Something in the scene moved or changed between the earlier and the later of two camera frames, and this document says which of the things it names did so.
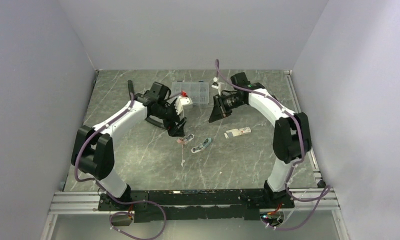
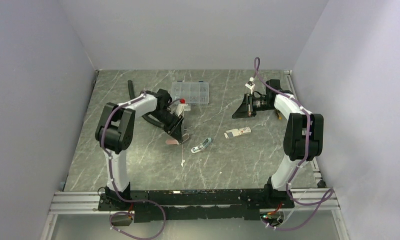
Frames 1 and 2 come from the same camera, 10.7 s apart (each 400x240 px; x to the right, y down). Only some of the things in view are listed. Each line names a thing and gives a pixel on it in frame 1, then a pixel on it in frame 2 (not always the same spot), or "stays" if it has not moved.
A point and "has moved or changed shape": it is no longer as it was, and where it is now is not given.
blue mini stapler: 201,147 stays
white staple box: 237,132 stays
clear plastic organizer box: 198,92 stays
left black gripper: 180,130 stays
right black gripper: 219,110 -> 246,109
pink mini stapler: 186,140 has moved or changed shape
